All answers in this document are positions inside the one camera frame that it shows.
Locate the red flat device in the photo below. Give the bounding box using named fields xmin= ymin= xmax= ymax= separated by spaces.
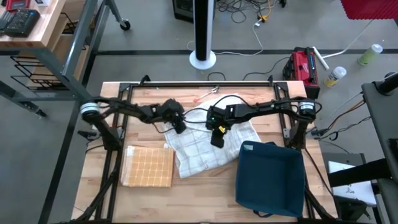
xmin=5 ymin=0 xmax=32 ymax=11

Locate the red and black toolbox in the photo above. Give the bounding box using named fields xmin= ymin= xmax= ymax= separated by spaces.
xmin=282 ymin=46 xmax=321 ymax=100

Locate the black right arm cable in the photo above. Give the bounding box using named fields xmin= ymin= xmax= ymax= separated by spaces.
xmin=182 ymin=94 xmax=251 ymax=124

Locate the black power cable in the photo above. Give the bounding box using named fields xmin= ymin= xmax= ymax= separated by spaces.
xmin=242 ymin=56 xmax=292 ymax=81

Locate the wooden workbench with grey frame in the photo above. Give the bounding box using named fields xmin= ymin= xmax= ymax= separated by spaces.
xmin=0 ymin=0 xmax=132 ymax=119

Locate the white and yellow spray can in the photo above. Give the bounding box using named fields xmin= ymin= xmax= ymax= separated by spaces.
xmin=323 ymin=66 xmax=348 ymax=88

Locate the white floor cable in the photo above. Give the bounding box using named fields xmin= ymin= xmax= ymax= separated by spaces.
xmin=186 ymin=18 xmax=265 ymax=57

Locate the black metal table frame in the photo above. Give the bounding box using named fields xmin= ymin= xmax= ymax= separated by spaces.
xmin=74 ymin=74 xmax=340 ymax=224

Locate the navy and white fabric basket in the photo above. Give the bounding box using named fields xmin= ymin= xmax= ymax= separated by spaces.
xmin=234 ymin=140 xmax=306 ymax=218

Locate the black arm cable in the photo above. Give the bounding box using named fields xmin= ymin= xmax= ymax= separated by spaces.
xmin=151 ymin=121 xmax=178 ymax=134
xmin=182 ymin=94 xmax=251 ymax=124

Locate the white and black tower stand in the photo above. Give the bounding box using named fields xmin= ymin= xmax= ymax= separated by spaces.
xmin=188 ymin=0 xmax=217 ymax=71

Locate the black wire rack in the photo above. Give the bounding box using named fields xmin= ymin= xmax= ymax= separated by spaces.
xmin=10 ymin=12 xmax=90 ymax=91

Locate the grey desk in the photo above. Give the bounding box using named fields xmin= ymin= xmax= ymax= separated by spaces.
xmin=360 ymin=72 xmax=398 ymax=224

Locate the white hose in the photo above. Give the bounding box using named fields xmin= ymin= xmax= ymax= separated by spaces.
xmin=322 ymin=20 xmax=374 ymax=60

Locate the white waffle towel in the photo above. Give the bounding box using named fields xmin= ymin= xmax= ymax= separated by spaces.
xmin=162 ymin=93 xmax=262 ymax=180

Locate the white tube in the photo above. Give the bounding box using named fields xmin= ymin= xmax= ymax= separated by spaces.
xmin=312 ymin=46 xmax=330 ymax=71

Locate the black keypad device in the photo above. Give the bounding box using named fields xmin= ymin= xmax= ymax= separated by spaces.
xmin=3 ymin=8 xmax=42 ymax=39

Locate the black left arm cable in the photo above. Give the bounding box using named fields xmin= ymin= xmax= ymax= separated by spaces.
xmin=151 ymin=121 xmax=178 ymax=134

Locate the black box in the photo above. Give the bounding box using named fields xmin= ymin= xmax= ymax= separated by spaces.
xmin=172 ymin=0 xmax=195 ymax=24

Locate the yellow towel with white lines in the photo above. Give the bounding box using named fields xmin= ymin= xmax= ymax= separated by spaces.
xmin=121 ymin=145 xmax=175 ymax=188

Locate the white paper sheet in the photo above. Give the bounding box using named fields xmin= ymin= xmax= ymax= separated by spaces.
xmin=328 ymin=161 xmax=377 ymax=207

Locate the green bottle with white cap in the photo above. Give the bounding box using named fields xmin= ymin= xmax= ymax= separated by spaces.
xmin=357 ymin=44 xmax=384 ymax=67

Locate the metal spoon with orange handle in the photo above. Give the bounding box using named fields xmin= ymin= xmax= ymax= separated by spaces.
xmin=193 ymin=85 xmax=221 ymax=103

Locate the red panel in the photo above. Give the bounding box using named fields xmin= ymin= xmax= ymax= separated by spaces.
xmin=340 ymin=0 xmax=398 ymax=21

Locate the black cable bundle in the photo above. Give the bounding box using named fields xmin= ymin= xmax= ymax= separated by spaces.
xmin=214 ymin=0 xmax=280 ymax=23

